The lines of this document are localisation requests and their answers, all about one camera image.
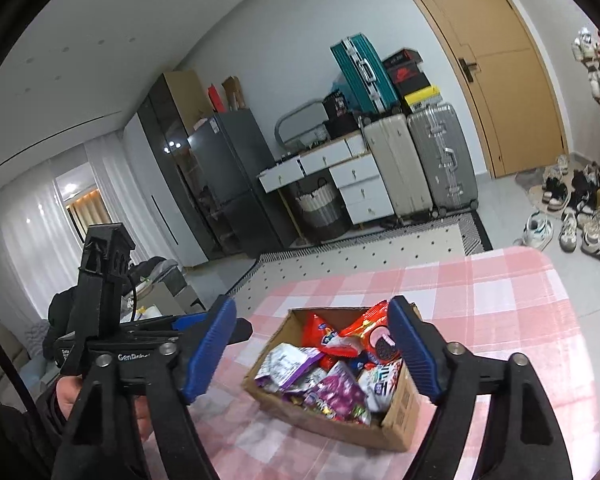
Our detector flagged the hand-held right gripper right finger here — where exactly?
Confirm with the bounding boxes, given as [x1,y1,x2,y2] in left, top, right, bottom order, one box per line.
[386,295,574,480]

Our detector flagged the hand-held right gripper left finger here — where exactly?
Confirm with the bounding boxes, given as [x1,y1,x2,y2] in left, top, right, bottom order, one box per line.
[54,294,238,480]

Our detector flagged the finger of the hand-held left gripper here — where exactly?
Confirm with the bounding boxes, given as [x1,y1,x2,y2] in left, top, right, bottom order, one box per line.
[170,311,255,347]

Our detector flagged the dark red cookie packet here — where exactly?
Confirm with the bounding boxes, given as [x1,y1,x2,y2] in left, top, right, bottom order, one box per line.
[337,300,400,361]

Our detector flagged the large white red snack packet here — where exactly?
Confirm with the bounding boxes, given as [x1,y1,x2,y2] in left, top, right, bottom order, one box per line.
[254,342,326,393]

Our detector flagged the purple candy packet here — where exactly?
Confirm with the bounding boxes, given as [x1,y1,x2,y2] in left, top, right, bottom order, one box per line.
[305,360,373,426]

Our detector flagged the red orange snack packet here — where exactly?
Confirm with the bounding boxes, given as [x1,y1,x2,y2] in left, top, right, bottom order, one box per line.
[301,312,338,356]

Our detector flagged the brown cardboard box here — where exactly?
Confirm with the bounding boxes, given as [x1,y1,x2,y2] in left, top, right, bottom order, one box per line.
[241,305,423,453]

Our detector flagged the person's left forearm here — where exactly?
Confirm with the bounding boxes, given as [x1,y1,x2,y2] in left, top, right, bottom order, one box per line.
[0,385,81,480]

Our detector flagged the person's left hand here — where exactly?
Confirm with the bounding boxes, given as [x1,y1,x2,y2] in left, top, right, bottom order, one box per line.
[54,374,155,428]

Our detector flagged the grey side cabinet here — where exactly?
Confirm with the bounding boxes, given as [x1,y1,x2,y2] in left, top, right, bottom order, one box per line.
[150,260,206,311]

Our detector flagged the pink checked tablecloth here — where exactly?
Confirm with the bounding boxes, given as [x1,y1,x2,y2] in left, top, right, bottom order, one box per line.
[142,247,600,480]

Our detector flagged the white sheer curtain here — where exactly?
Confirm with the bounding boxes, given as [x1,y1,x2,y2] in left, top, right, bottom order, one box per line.
[0,140,156,331]

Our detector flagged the beige sofa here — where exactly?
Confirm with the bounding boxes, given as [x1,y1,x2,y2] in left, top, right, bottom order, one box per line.
[0,310,46,401]

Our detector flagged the dark glass cabinet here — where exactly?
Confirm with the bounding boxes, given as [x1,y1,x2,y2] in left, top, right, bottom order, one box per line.
[137,71,231,261]

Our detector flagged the grey refrigerator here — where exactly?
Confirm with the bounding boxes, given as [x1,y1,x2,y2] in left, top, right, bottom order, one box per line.
[187,107,298,256]

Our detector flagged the woven laundry basket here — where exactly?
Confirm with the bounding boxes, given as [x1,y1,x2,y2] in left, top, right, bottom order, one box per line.
[292,177,351,241]

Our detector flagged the white drawer dresser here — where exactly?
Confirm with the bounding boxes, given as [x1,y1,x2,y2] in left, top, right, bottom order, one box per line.
[257,130,396,248]

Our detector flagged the beige suitcase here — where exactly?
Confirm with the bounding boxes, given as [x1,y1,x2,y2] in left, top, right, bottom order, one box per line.
[362,112,435,226]

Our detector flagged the silver suitcase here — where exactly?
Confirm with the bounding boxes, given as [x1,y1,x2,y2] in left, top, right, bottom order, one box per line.
[406,102,480,218]

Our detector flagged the pile of shoes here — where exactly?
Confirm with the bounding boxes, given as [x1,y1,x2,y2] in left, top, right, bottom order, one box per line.
[512,155,600,268]

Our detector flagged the grey door mat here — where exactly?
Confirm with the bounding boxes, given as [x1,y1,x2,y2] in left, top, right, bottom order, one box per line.
[515,167,588,211]

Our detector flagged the tall brown paper bag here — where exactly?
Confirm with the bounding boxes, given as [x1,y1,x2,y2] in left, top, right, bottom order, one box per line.
[221,76,251,111]

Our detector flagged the yellow black shoe box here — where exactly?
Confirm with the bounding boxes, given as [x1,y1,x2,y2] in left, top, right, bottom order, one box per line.
[402,85,443,111]

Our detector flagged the black printed bag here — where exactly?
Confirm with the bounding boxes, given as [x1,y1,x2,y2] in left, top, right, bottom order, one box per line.
[322,91,351,120]

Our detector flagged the wooden door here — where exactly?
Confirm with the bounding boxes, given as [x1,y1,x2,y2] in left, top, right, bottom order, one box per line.
[385,0,567,178]

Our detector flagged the teal suitcase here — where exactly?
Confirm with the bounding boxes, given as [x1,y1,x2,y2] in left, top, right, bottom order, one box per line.
[330,32,400,116]

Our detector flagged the rows of sneakers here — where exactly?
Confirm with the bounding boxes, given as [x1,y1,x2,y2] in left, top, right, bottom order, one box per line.
[570,27,600,133]

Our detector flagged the arched metal frame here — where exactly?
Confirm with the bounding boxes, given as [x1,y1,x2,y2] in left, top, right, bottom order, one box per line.
[274,100,331,150]

